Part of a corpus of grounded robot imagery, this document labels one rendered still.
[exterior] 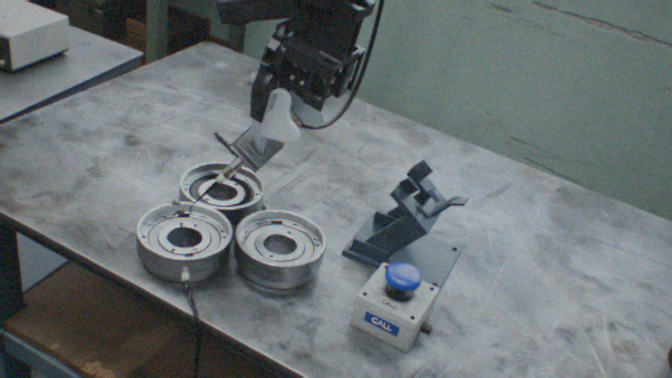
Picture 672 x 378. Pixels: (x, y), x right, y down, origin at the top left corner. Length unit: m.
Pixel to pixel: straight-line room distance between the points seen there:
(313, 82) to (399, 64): 1.76
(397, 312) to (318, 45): 0.29
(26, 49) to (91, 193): 0.61
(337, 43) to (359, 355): 0.32
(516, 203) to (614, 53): 1.27
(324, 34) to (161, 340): 0.55
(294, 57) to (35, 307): 0.61
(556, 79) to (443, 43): 0.39
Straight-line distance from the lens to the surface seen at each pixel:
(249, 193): 0.89
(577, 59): 2.30
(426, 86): 2.47
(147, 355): 1.06
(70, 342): 1.08
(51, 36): 1.53
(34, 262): 1.74
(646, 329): 0.93
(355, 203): 0.96
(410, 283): 0.73
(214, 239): 0.81
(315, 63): 0.71
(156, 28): 2.35
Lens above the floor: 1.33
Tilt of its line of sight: 33 degrees down
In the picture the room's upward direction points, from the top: 12 degrees clockwise
